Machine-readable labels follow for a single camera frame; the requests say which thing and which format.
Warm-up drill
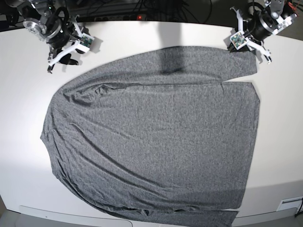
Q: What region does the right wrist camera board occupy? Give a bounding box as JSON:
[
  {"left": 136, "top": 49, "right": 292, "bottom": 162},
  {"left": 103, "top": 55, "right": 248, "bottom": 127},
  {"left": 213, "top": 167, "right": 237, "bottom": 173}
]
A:
[{"left": 79, "top": 33, "right": 95, "bottom": 52}]

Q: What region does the white label plate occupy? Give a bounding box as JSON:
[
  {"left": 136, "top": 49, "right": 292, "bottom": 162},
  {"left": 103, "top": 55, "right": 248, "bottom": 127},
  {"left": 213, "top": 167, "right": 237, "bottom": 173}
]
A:
[{"left": 277, "top": 197, "right": 303, "bottom": 212}]

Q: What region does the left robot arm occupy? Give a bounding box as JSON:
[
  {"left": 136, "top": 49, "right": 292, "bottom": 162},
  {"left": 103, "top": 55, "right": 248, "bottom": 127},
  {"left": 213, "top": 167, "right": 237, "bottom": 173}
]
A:
[{"left": 228, "top": 0, "right": 297, "bottom": 63}]

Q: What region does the white power strip red switch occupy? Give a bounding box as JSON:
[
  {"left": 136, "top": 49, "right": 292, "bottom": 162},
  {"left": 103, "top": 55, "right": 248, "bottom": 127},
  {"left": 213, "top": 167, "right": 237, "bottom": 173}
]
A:
[{"left": 94, "top": 14, "right": 147, "bottom": 22}]

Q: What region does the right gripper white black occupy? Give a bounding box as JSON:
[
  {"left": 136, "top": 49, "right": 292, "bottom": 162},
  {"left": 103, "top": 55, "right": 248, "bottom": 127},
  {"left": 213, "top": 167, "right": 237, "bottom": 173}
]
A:
[{"left": 46, "top": 14, "right": 81, "bottom": 73}]

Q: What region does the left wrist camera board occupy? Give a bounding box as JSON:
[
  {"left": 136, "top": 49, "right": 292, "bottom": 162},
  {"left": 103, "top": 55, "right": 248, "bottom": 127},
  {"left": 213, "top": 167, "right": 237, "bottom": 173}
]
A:
[{"left": 230, "top": 31, "right": 248, "bottom": 50}]

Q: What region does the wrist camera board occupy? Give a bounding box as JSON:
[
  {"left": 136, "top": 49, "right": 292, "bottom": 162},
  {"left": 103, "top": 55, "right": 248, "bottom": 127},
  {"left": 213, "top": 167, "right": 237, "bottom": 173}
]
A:
[
  {"left": 79, "top": 33, "right": 95, "bottom": 52},
  {"left": 230, "top": 31, "right": 248, "bottom": 50}
]

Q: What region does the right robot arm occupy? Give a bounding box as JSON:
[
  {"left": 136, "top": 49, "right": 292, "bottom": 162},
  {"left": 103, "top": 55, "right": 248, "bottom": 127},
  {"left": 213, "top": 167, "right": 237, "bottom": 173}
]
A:
[{"left": 0, "top": 0, "right": 81, "bottom": 73}]

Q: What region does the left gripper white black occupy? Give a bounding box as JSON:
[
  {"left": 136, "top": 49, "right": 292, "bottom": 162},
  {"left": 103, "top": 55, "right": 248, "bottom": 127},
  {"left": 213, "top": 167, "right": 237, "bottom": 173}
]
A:
[{"left": 227, "top": 7, "right": 272, "bottom": 64}]

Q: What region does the grey long-sleeve T-shirt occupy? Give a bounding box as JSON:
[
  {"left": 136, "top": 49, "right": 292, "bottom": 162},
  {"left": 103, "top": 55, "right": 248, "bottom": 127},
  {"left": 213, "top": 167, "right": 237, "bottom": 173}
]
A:
[{"left": 41, "top": 46, "right": 260, "bottom": 227}]

